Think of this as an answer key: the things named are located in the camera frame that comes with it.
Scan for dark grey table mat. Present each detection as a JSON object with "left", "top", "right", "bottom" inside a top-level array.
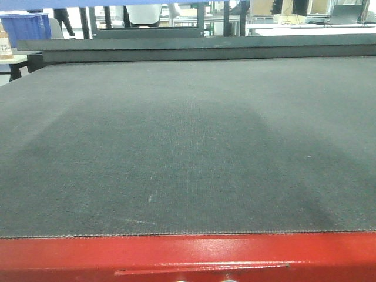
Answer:
[{"left": 1, "top": 57, "right": 375, "bottom": 238}]

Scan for white background workbench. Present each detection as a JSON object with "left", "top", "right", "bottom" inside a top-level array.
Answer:
[{"left": 246, "top": 23, "right": 375, "bottom": 36}]

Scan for white folding table black legs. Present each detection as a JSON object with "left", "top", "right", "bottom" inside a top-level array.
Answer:
[{"left": 1, "top": 49, "right": 41, "bottom": 82}]

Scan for black raised table ledge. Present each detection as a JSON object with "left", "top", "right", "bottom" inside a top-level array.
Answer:
[{"left": 17, "top": 34, "right": 375, "bottom": 63}]

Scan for red metal table edge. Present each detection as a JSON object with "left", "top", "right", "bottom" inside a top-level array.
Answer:
[{"left": 1, "top": 232, "right": 375, "bottom": 281}]

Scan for blue crate in background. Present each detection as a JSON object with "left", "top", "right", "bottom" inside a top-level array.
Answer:
[{"left": 1, "top": 13, "right": 52, "bottom": 48}]

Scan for black metal frame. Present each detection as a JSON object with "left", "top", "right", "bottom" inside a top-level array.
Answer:
[{"left": 79, "top": 0, "right": 250, "bottom": 39}]

